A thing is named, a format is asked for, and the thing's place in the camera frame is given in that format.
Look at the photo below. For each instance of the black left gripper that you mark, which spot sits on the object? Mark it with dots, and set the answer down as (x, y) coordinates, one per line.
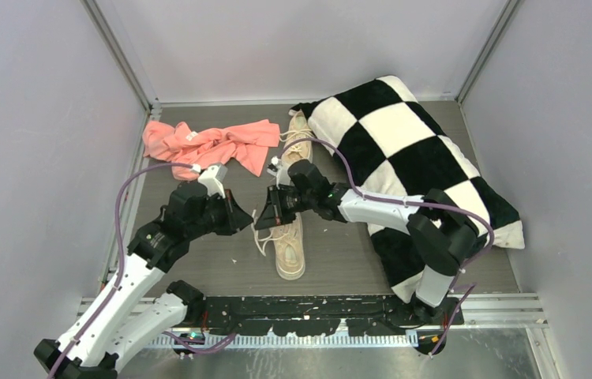
(236, 217)

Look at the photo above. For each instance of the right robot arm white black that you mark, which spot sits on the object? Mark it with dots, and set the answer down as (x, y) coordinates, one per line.
(440, 233)

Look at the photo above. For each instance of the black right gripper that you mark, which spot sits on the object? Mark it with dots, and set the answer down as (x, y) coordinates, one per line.
(275, 212)

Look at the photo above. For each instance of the aluminium front rail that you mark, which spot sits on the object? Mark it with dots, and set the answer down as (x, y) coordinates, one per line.
(491, 311)

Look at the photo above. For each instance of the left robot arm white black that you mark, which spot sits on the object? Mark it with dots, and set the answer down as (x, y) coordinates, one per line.
(104, 339)

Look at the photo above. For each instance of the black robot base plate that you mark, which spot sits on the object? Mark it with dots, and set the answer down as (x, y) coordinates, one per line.
(360, 315)

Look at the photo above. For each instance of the black white checkered pillow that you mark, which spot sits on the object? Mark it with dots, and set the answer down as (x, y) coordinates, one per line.
(393, 146)

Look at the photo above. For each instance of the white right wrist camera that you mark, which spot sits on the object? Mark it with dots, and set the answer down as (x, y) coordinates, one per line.
(279, 170)

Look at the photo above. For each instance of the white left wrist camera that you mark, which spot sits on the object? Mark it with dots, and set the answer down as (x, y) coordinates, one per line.
(211, 178)

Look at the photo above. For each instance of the beige sneaker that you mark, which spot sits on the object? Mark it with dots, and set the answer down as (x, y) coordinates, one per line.
(296, 141)
(287, 241)

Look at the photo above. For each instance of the pink cloth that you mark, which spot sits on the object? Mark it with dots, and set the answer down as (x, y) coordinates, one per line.
(246, 143)

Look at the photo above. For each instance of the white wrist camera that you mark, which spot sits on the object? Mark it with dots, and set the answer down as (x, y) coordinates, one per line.
(211, 178)
(279, 170)

